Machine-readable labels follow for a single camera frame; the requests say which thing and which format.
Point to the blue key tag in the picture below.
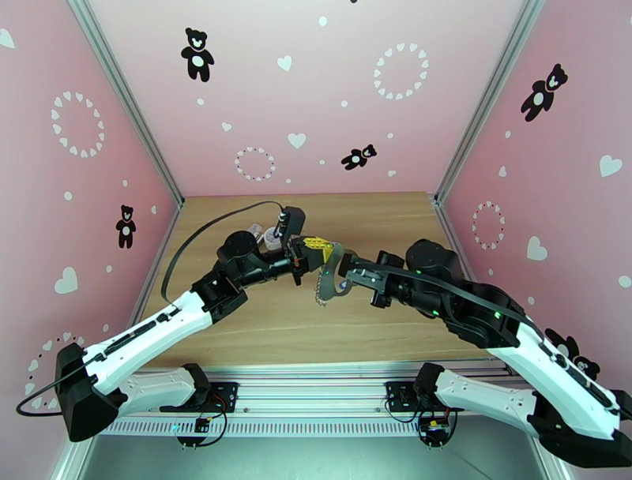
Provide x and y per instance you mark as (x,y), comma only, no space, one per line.
(344,284)

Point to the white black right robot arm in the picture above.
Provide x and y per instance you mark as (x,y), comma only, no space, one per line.
(558,360)

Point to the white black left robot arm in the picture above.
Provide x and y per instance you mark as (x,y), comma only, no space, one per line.
(148,335)

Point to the white alarm clock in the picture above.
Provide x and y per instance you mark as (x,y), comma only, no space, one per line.
(270,241)

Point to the grey metal panel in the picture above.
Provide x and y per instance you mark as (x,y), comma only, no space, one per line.
(316,459)

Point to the aluminium side rail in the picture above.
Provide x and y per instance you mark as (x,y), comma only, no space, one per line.
(447,227)
(170,232)

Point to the aluminium slotted table rail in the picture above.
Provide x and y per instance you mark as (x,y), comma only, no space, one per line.
(316,394)

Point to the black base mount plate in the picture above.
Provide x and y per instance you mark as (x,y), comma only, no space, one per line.
(400,394)
(224,394)

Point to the aluminium corner post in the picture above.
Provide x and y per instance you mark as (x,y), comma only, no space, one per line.
(123,103)
(486,101)

